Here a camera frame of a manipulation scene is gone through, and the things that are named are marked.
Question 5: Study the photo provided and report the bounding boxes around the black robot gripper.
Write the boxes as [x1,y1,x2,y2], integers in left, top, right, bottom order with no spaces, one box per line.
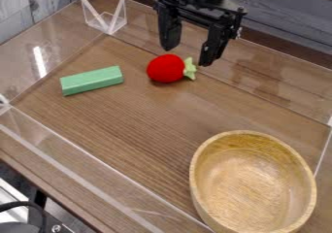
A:
[156,0,246,67]

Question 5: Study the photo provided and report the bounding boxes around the red plush strawberry toy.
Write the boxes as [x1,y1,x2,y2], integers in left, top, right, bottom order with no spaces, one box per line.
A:
[146,54,197,83]

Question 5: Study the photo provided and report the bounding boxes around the green rectangular block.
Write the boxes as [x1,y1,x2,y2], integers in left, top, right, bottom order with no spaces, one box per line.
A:
[60,66,124,96]

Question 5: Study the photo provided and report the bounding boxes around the oval wooden bowl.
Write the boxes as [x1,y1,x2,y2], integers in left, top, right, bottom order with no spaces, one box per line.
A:
[189,130,317,233]

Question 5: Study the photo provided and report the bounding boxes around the clear acrylic tray wall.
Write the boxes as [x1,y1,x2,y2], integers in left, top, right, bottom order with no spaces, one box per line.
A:
[0,0,332,233]

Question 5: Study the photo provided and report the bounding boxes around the clear acrylic corner bracket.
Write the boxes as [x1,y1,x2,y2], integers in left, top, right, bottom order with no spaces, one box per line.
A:
[80,0,126,35]

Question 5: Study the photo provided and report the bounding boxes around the black metal table bracket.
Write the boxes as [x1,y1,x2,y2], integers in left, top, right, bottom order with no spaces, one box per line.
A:
[26,188,73,233]

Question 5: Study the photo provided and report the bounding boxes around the black cable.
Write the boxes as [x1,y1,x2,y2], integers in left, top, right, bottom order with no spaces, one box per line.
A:
[0,200,46,233]

